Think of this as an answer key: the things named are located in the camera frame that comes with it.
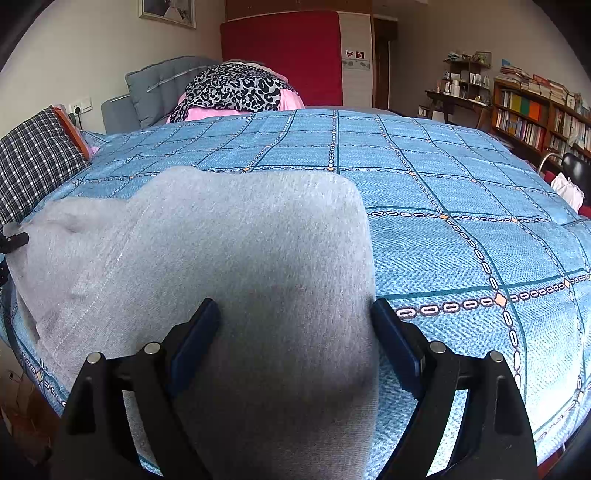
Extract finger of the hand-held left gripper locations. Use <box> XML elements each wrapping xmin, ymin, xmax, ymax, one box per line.
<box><xmin>0</xmin><ymin>232</ymin><xmax>30</xmax><ymax>254</ymax></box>

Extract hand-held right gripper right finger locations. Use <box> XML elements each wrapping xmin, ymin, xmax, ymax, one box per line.
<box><xmin>370</xmin><ymin>298</ymin><xmax>539</xmax><ymax>480</ymax></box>

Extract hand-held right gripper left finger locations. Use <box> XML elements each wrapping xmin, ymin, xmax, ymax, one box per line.
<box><xmin>51</xmin><ymin>298</ymin><xmax>221</xmax><ymax>480</ymax></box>

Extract grey sweat pants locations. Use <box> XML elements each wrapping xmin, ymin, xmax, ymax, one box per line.
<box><xmin>9</xmin><ymin>166</ymin><xmax>382</xmax><ymax>480</ymax></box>

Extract dark plaid pillow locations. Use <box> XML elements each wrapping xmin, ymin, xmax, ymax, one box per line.
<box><xmin>0</xmin><ymin>106</ymin><xmax>92</xmax><ymax>227</ymax></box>

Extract orange cushion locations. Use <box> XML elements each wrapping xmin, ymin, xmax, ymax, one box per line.
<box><xmin>51</xmin><ymin>106</ymin><xmax>93</xmax><ymax>158</ymax></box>

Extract cardboard box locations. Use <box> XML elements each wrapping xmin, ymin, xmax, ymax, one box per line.
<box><xmin>0</xmin><ymin>369</ymin><xmax>51</xmax><ymax>444</ymax></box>

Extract grey padded headboard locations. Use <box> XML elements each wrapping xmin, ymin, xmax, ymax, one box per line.
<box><xmin>102</xmin><ymin>56</ymin><xmax>222</xmax><ymax>134</ymax></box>

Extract pink blanket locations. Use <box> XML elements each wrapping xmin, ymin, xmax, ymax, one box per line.
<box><xmin>166</xmin><ymin>65</ymin><xmax>306</xmax><ymax>123</ymax></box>

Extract white cloth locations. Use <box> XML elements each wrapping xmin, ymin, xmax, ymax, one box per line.
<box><xmin>551</xmin><ymin>172</ymin><xmax>585</xmax><ymax>210</ymax></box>

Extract leopard print blanket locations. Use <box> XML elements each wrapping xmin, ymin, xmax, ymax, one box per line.
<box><xmin>167</xmin><ymin>62</ymin><xmax>296</xmax><ymax>123</ymax></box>

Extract black chair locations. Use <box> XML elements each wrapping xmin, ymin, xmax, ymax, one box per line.
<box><xmin>538</xmin><ymin>151</ymin><xmax>591</xmax><ymax>185</ymax></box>

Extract wooden desk with shelf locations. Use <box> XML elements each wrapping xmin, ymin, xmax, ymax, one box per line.
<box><xmin>425</xmin><ymin>51</ymin><xmax>495</xmax><ymax>127</ymax></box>

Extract wooden bookshelf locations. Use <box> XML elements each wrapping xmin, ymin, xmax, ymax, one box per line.
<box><xmin>492</xmin><ymin>76</ymin><xmax>591</xmax><ymax>162</ymax></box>

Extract brown wooden door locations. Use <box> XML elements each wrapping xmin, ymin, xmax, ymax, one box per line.
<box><xmin>373</xmin><ymin>18</ymin><xmax>399</xmax><ymax>112</ymax></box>

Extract white wardrobe door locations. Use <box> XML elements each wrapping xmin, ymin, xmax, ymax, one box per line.
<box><xmin>338</xmin><ymin>11</ymin><xmax>374</xmax><ymax>109</ymax></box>

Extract stack of books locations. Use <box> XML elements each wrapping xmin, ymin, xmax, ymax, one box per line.
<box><xmin>499</xmin><ymin>65</ymin><xmax>578</xmax><ymax>107</ymax></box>

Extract red wardrobe panel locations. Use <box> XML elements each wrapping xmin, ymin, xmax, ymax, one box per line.
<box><xmin>220</xmin><ymin>10</ymin><xmax>343</xmax><ymax>108</ymax></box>

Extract blue chain-print bedspread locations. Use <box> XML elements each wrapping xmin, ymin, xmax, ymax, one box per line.
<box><xmin>0</xmin><ymin>108</ymin><xmax>591</xmax><ymax>480</ymax></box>

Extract framed wall picture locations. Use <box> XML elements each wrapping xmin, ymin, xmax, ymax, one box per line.
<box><xmin>139</xmin><ymin>0</ymin><xmax>197</xmax><ymax>29</ymax></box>

